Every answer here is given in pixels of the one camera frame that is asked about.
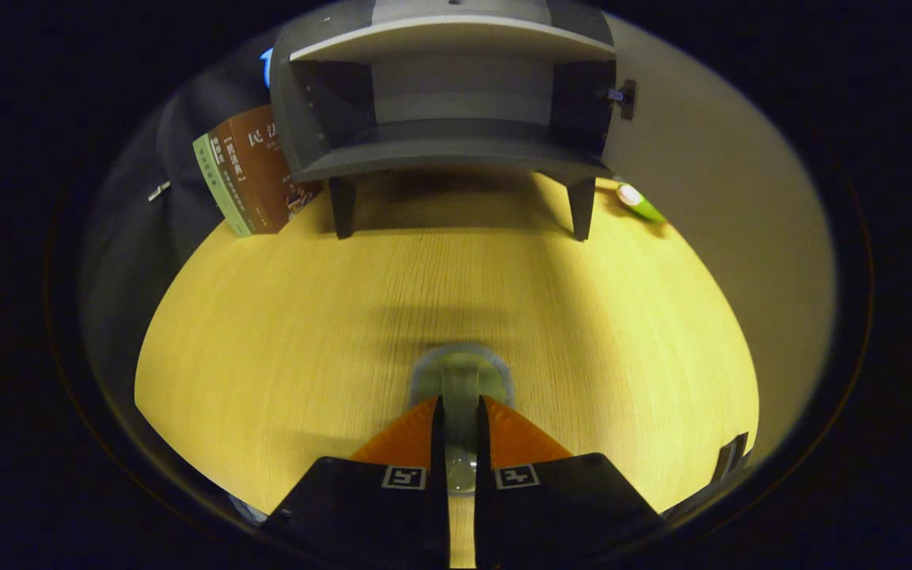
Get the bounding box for black backdrop cloth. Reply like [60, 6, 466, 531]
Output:
[80, 28, 283, 397]

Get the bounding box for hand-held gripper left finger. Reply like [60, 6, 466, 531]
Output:
[262, 396, 450, 570]

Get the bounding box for thick brown book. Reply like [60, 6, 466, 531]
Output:
[228, 103, 324, 234]

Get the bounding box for grey cabinet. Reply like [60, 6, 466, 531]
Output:
[270, 0, 619, 241]

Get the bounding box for clear glass cup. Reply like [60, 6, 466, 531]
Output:
[407, 342, 515, 496]

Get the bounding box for green book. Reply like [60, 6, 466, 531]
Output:
[192, 133, 255, 238]

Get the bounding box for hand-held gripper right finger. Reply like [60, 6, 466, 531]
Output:
[474, 394, 667, 570]

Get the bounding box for green plush toy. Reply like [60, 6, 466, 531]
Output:
[614, 182, 667, 222]

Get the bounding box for thin brown book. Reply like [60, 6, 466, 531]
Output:
[209, 119, 275, 235]

